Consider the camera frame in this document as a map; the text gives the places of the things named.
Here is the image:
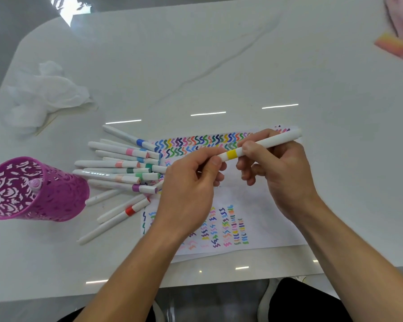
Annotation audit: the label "person's left hand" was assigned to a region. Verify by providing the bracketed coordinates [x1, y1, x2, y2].
[150, 146, 228, 240]

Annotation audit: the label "person's right hand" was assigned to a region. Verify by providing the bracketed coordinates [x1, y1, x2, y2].
[236, 128, 320, 224]

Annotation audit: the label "yellow banded white marker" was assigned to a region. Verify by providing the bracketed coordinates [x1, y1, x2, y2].
[218, 128, 303, 162]

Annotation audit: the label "bunch of white markers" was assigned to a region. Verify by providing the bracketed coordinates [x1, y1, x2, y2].
[72, 124, 168, 246]

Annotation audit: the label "red banded white marker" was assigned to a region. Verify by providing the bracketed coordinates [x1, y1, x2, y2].
[77, 197, 151, 246]

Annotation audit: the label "peach banded white marker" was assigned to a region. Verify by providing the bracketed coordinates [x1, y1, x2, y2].
[72, 169, 141, 184]

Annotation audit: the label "pink perforated pen holder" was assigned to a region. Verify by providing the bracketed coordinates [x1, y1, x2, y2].
[0, 156, 90, 222]

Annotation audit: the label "lilac banded white marker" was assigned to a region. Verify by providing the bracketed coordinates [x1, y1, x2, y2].
[26, 178, 44, 193]

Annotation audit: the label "person's right forearm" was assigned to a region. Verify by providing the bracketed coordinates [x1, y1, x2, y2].
[295, 197, 403, 322]

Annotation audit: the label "person's left forearm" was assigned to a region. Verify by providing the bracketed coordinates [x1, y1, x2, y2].
[73, 224, 189, 322]

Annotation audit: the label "person's right white shoe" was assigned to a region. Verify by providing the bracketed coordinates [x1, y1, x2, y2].
[257, 278, 281, 322]

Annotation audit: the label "black trousers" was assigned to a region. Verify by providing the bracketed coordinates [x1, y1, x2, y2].
[59, 277, 353, 322]

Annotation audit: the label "pink yellow eraser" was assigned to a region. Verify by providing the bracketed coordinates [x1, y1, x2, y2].
[373, 32, 403, 61]

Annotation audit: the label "crumpled white tissue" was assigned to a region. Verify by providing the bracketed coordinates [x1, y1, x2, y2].
[5, 60, 96, 131]

